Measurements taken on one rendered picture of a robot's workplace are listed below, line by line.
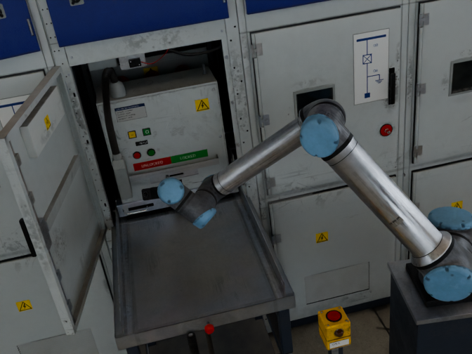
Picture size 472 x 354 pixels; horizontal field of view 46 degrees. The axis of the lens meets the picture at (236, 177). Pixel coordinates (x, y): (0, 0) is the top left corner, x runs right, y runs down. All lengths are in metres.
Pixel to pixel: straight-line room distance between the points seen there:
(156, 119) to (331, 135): 0.92
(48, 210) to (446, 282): 1.28
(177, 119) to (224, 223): 0.47
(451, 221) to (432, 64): 0.83
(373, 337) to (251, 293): 1.14
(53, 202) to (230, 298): 0.68
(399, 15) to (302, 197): 0.87
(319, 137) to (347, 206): 1.08
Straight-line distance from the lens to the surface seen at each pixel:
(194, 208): 1.94
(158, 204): 2.48
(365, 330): 3.03
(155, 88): 2.33
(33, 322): 2.79
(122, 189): 2.32
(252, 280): 2.04
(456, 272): 1.81
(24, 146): 1.84
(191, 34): 2.18
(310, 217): 2.62
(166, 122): 2.32
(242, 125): 2.33
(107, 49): 2.17
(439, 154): 2.75
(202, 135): 2.36
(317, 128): 1.62
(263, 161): 1.90
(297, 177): 2.49
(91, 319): 2.77
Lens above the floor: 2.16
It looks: 30 degrees down
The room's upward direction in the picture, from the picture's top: 8 degrees counter-clockwise
